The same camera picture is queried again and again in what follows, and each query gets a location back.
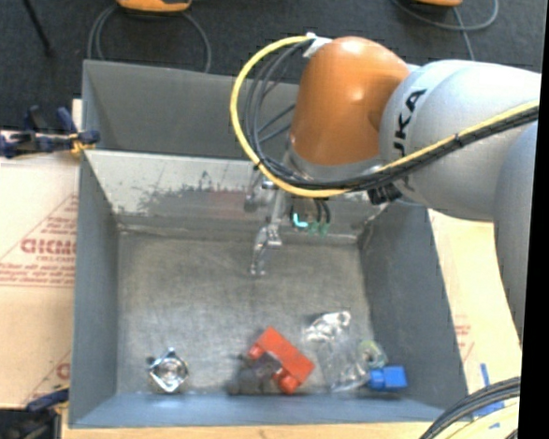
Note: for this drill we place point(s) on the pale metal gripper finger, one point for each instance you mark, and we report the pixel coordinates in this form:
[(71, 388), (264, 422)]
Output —
[(256, 259), (264, 260)]

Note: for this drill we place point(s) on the grey metal bin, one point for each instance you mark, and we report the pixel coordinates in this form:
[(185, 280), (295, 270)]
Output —
[(213, 294)]

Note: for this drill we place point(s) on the red toy block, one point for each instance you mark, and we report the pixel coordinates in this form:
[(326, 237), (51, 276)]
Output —
[(288, 355)]

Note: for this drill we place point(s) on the clear plastic bottle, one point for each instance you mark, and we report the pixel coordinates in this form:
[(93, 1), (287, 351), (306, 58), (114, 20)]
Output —
[(335, 354)]

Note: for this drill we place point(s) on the dark grey lump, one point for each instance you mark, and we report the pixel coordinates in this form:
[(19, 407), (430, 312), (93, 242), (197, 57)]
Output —
[(249, 382)]

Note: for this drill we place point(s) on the clear square glass cup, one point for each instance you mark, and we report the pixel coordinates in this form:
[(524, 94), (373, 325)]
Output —
[(167, 371)]

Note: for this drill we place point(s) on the blue plastic block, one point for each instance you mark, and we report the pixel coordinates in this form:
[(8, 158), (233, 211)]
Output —
[(387, 377)]

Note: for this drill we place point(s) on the brown cardboard board red print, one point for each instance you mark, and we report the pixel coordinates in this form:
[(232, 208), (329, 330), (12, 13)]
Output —
[(24, 318)]

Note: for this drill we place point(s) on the black cylinder on white bracket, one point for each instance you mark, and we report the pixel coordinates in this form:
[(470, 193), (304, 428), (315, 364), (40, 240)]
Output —
[(385, 194)]

